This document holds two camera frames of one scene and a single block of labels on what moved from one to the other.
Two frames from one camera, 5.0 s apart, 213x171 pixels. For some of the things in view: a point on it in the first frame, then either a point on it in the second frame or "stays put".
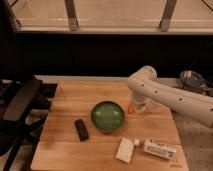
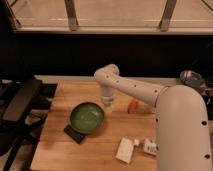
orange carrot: (131, 108) stays put
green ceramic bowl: (107, 116) to (87, 117)
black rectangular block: (81, 130) to (74, 134)
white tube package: (161, 149) stays put
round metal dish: (192, 80) stays put
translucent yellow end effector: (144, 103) to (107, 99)
